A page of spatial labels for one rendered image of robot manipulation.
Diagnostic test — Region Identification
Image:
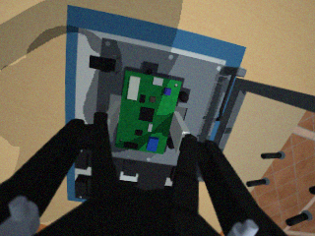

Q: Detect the green circuit board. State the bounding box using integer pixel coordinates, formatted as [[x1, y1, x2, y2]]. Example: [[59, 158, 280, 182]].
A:
[[115, 70, 181, 154]]

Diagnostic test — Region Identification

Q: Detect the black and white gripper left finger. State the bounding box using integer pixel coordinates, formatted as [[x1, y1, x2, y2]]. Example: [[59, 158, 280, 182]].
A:
[[0, 100, 128, 236]]

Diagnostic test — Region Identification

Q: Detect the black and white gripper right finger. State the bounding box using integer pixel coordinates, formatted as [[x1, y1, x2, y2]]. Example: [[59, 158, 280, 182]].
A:
[[163, 111, 288, 236]]

